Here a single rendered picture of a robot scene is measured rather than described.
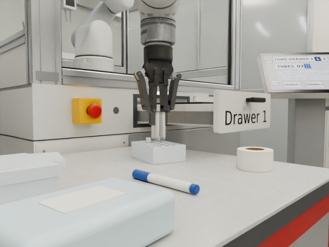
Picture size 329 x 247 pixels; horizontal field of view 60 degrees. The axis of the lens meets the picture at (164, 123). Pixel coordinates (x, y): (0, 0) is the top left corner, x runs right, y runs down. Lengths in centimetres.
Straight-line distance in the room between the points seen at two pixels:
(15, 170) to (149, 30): 47
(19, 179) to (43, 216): 15
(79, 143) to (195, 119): 34
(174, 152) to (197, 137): 57
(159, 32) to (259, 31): 202
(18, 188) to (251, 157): 40
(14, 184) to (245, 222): 26
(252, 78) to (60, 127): 205
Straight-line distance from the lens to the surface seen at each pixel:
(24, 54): 85
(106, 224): 23
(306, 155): 176
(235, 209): 37
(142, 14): 75
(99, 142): 88
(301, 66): 175
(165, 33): 72
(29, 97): 81
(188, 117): 81
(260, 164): 58
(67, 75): 84
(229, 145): 142
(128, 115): 94
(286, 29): 262
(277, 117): 255
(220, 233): 30
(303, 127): 173
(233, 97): 78
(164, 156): 63
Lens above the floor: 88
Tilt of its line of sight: 3 degrees down
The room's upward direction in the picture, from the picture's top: straight up
